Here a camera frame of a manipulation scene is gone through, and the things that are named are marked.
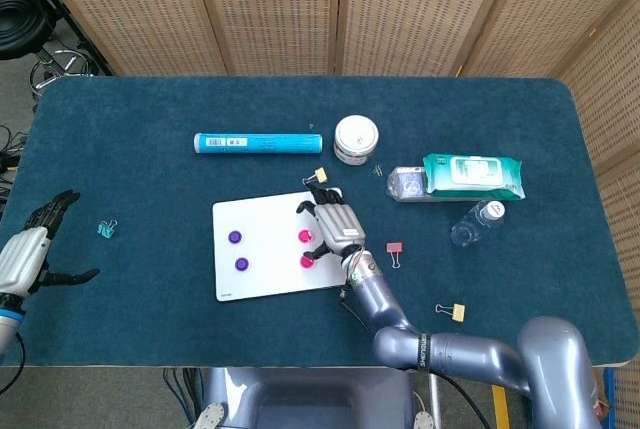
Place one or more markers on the white board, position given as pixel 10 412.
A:
pixel 265 249

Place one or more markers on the dark blue table mat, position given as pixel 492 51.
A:
pixel 150 149

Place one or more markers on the large yellow binder clip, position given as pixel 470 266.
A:
pixel 457 312

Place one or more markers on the clear-wrapped tissue packs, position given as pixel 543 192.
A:
pixel 405 184

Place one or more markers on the green wet wipes pack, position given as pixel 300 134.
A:
pixel 475 174

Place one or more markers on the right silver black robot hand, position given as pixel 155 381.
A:
pixel 340 226

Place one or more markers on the clear plastic water bottle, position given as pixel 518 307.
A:
pixel 470 231

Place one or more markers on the clear jar of binder clips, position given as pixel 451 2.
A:
pixel 356 136

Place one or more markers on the pink round magnet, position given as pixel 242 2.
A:
pixel 307 262
pixel 305 235

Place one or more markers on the metal paper clip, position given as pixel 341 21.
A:
pixel 377 170

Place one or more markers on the blue cylindrical roll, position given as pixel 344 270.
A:
pixel 260 143

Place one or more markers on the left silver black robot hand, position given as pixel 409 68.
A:
pixel 20 261

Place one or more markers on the pink binder clip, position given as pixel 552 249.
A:
pixel 394 247

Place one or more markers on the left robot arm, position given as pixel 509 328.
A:
pixel 6 324

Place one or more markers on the teal binder clip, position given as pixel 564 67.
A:
pixel 106 231

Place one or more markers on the purple round magnet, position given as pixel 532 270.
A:
pixel 235 237
pixel 241 264

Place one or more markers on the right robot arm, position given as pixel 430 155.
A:
pixel 390 309

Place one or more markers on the small yellow binder clip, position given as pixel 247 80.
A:
pixel 321 176

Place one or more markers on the grey-blue robot torso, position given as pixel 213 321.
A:
pixel 300 399

